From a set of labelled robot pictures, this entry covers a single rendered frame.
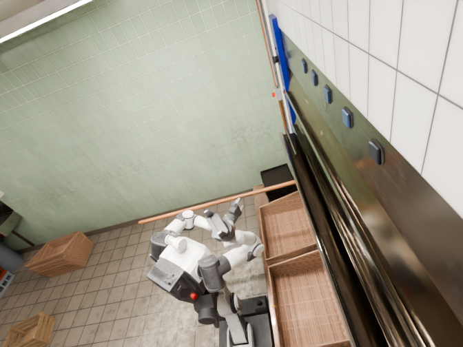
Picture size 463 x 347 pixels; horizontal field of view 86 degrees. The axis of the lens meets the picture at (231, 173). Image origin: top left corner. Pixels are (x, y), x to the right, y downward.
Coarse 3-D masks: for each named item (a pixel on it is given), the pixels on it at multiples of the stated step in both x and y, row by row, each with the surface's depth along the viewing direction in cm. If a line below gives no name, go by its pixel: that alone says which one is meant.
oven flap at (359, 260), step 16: (304, 144) 160; (320, 176) 133; (336, 208) 115; (336, 224) 110; (352, 240) 101; (352, 256) 98; (368, 272) 90; (368, 288) 88; (384, 304) 81; (384, 320) 80; (384, 336) 78; (400, 336) 74
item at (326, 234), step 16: (288, 144) 175; (288, 160) 163; (304, 160) 158; (304, 176) 147; (320, 192) 136; (320, 208) 127; (320, 224) 120; (336, 240) 112; (336, 256) 106; (336, 272) 101; (352, 272) 100; (352, 288) 96; (352, 304) 91; (368, 304) 91; (352, 320) 88; (368, 320) 87; (368, 336) 83
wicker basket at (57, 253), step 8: (80, 232) 366; (56, 240) 369; (72, 240) 346; (80, 240) 360; (56, 248) 374; (64, 248) 329; (80, 248) 355; (40, 256) 350; (48, 256) 363; (56, 256) 325; (72, 256) 337; (32, 264) 326
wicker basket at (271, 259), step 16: (272, 208) 232; (288, 208) 232; (304, 208) 228; (272, 224) 229; (288, 224) 223; (304, 224) 218; (272, 240) 217; (288, 240) 212; (304, 240) 207; (272, 256) 206; (288, 256) 186
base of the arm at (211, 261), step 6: (204, 258) 130; (210, 258) 128; (216, 258) 126; (198, 264) 128; (204, 264) 123; (210, 264) 121; (216, 264) 124; (204, 282) 129; (216, 288) 123; (222, 288) 124
